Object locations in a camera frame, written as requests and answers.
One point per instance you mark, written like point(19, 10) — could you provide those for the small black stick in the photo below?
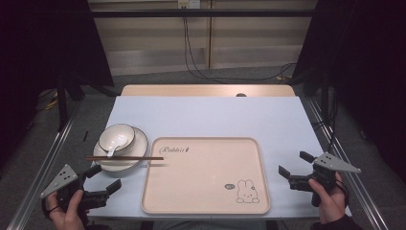
point(85, 135)

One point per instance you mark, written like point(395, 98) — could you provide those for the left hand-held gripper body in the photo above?
point(60, 179)

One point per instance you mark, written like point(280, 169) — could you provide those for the white wall socket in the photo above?
point(189, 3)

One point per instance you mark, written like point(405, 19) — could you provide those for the wooden table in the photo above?
point(191, 90)

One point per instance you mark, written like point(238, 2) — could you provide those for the black horizontal bar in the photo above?
point(204, 13)

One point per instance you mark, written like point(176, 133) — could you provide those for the white plate with dark rim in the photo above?
point(140, 145)

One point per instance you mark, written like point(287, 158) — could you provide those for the white bowl with dark rim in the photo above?
point(116, 137)

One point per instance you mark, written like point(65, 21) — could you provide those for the dark round table grommet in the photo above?
point(241, 95)

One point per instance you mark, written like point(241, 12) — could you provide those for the person's grey clothing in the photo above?
point(207, 225)

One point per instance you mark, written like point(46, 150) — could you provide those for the light blue table mat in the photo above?
point(207, 116)

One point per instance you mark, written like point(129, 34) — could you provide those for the dark curtain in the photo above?
point(38, 64)
point(367, 64)

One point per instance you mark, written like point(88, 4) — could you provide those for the black stand post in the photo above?
point(325, 96)
point(62, 105)

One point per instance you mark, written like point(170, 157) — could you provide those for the metal floor rail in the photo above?
point(41, 169)
point(357, 185)

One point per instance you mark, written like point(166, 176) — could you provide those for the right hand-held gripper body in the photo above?
point(332, 164)

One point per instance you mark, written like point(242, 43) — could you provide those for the pink tray with rabbit print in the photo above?
point(204, 179)

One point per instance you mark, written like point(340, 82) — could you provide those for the white ceramic spoon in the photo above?
point(117, 143)

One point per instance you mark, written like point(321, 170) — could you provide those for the person's right hand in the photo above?
point(330, 202)

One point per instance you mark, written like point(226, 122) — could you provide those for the person's left hand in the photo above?
point(68, 215)

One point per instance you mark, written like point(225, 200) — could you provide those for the dark brown chopstick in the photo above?
point(137, 157)
point(95, 159)

